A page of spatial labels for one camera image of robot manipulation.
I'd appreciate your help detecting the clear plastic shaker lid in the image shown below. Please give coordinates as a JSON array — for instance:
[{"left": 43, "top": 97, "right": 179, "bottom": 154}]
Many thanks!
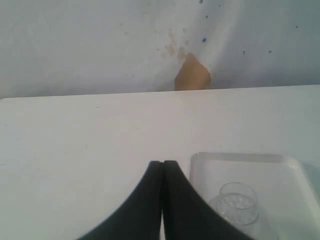
[{"left": 208, "top": 182, "right": 259, "bottom": 226}]

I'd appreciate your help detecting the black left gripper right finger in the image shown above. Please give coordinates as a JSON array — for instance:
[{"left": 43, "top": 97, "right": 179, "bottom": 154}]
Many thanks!
[{"left": 162, "top": 160, "right": 251, "bottom": 240}]

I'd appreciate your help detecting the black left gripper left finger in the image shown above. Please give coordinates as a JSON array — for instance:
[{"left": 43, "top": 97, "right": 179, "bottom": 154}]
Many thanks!
[{"left": 80, "top": 161, "right": 163, "bottom": 240}]

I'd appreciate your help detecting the white plastic tray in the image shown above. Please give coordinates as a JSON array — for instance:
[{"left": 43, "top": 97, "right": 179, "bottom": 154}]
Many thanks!
[{"left": 189, "top": 152, "right": 320, "bottom": 240}]

